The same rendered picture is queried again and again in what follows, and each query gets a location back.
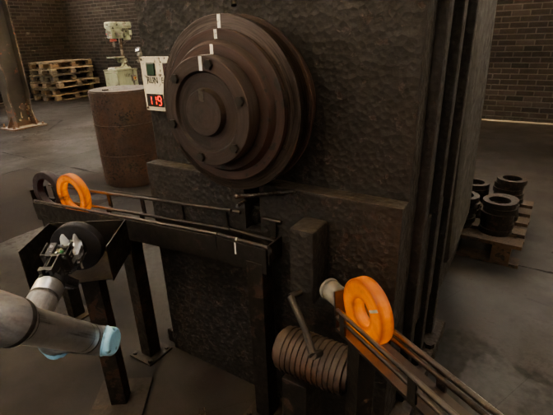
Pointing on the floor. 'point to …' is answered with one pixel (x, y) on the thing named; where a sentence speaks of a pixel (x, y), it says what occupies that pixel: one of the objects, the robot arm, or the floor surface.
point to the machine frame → (330, 173)
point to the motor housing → (309, 370)
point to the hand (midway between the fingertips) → (76, 240)
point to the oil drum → (123, 133)
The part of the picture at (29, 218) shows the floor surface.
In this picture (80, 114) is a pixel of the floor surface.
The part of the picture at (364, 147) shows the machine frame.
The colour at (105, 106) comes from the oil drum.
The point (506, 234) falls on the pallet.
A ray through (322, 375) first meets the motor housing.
